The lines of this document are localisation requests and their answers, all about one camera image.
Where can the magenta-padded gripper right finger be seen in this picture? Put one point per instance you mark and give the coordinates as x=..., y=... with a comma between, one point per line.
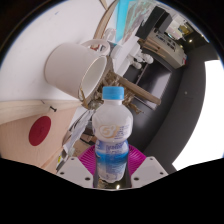
x=148, y=168

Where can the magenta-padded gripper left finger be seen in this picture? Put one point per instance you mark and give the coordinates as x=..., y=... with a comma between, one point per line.
x=75, y=168

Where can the white bottle with blue cap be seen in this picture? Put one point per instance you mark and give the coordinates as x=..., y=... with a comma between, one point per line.
x=112, y=133

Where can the small yellow tag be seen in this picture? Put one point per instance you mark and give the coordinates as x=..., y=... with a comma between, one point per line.
x=59, y=160

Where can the grey printed newspaper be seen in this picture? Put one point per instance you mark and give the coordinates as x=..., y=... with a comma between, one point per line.
x=78, y=130

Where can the flat round red coaster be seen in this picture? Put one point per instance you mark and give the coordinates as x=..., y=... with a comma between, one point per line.
x=40, y=130

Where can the beige canvas mat with slats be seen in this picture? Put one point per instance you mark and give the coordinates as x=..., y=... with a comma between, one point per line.
x=16, y=133

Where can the long white ceiling light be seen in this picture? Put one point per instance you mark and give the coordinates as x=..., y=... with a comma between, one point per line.
x=206, y=116

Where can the white ceramic mug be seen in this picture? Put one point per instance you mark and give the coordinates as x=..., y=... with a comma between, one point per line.
x=66, y=68

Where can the white plaster bust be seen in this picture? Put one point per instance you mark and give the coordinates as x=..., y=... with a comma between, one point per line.
x=145, y=60

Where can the large black flat box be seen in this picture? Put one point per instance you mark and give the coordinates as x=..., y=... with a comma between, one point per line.
x=150, y=21

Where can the small black flat box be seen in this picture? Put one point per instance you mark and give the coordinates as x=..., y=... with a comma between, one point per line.
x=166, y=22

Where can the wooden stick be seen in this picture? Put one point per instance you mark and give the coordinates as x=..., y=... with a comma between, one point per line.
x=104, y=23

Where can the black wall screen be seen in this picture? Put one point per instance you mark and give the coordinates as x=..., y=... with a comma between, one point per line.
x=160, y=83

